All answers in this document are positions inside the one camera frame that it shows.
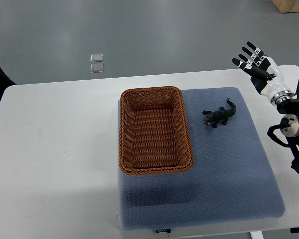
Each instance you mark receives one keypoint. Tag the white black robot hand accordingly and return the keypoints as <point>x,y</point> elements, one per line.
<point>266,76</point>

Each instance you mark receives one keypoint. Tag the dark toy crocodile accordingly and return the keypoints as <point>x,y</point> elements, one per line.
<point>220,116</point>

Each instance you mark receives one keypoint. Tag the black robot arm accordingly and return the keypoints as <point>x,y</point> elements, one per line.
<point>286,133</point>

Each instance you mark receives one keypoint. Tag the brown wicker basket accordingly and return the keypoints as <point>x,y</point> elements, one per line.
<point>153,132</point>

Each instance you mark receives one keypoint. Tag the blue grey foam cushion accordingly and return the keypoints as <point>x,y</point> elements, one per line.
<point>231,178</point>

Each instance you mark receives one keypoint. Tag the lower metal floor plate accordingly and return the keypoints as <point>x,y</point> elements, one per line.
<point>96,68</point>

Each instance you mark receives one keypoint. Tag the metal floor plate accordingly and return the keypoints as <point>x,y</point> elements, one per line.
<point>96,57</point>
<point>96,68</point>

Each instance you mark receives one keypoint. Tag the upper metal floor plate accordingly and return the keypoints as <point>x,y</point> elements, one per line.
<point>96,57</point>

